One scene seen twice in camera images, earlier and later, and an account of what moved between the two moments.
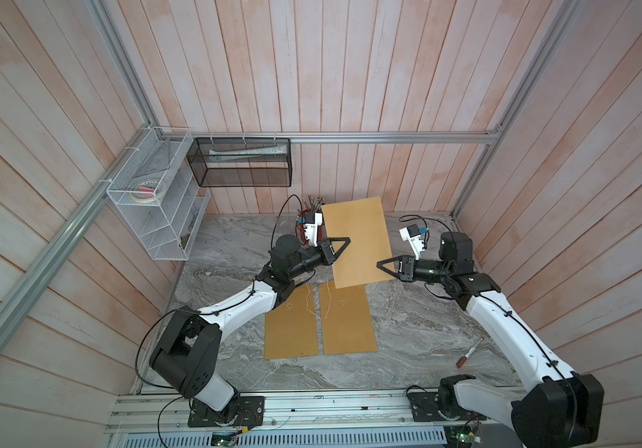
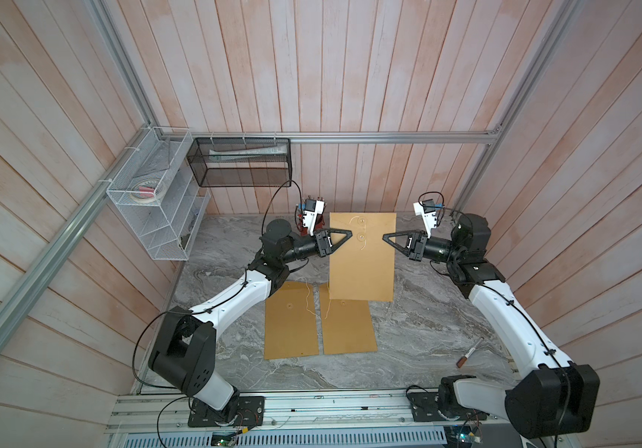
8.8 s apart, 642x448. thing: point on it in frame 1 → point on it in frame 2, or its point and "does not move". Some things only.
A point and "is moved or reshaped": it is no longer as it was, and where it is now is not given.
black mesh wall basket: (242, 162) does not move
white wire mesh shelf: (165, 189) does not move
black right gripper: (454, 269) → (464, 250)
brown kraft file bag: (290, 328) does not move
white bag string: (307, 302) does not move
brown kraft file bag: (363, 222) is moved or reshaped
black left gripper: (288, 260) → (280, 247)
